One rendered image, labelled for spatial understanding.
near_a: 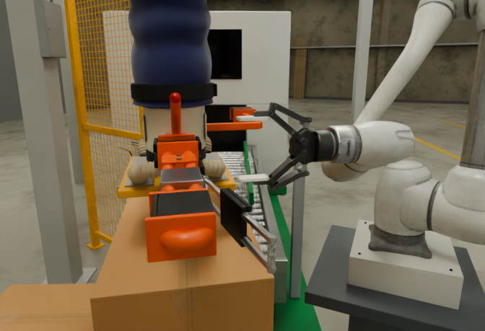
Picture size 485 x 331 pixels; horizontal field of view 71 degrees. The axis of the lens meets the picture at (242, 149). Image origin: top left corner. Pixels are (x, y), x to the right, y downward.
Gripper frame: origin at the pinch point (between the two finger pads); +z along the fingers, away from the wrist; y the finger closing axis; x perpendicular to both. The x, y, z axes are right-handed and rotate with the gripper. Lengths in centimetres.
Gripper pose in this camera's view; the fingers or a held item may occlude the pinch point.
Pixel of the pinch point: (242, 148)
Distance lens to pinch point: 75.0
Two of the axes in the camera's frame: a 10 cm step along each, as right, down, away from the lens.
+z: -9.8, 0.5, -2.0
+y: 0.0, 9.7, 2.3
